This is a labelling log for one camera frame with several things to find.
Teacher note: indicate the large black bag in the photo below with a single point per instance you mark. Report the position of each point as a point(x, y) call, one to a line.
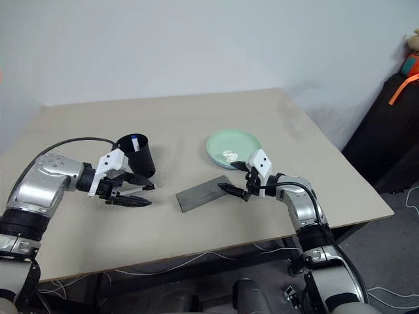
point(386, 137)

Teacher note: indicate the black table frame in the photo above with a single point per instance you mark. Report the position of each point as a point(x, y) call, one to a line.
point(229, 265)

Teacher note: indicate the white marker with blue cap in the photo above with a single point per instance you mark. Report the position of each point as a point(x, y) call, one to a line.
point(135, 144)

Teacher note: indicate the black plastic cup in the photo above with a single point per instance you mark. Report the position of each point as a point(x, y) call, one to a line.
point(144, 160)

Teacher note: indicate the small black floor device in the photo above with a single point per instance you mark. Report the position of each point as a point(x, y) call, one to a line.
point(290, 296)

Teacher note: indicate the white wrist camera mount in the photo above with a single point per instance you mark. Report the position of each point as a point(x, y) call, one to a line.
point(260, 162)
point(109, 160)

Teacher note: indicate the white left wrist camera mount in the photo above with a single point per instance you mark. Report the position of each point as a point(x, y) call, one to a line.
point(109, 160)

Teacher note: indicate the beige plush toy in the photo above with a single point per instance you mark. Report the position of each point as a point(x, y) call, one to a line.
point(415, 39)

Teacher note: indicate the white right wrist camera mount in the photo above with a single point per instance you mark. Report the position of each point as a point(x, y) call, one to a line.
point(260, 162)

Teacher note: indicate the red and teal object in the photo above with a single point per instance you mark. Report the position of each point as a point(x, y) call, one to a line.
point(411, 65)

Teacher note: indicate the dark gray flat slab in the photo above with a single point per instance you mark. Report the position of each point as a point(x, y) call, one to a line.
point(199, 193)

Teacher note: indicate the pale round plastic plate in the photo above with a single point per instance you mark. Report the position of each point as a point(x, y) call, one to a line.
point(226, 140)

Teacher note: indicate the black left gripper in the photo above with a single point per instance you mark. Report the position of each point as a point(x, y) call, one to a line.
point(113, 191)

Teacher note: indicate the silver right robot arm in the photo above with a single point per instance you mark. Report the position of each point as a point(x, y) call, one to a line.
point(304, 202)

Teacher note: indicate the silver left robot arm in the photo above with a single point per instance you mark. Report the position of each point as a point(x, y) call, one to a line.
point(49, 183)

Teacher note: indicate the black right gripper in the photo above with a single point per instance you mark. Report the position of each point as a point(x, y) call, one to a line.
point(251, 184)

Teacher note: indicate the white paper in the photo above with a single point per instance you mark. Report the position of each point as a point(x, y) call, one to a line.
point(229, 155)

